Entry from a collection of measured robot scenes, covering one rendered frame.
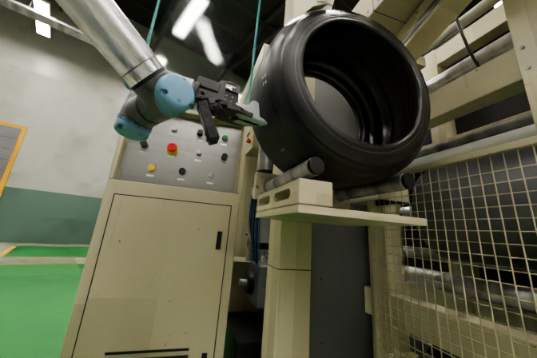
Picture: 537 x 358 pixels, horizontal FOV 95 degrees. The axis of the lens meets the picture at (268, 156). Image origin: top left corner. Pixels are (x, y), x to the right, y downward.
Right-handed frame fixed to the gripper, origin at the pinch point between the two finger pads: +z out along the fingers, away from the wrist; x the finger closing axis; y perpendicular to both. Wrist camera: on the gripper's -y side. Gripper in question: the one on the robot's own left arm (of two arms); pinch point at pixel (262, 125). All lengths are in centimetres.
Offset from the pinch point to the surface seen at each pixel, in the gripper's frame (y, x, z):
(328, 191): -16.3, -10.3, 16.8
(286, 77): 9.0, -11.1, 1.2
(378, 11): 66, 2, 37
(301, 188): -17.2, -10.3, 10.0
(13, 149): 75, 767, -511
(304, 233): -24.3, 26.6, 30.2
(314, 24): 28.8, -11.7, 6.0
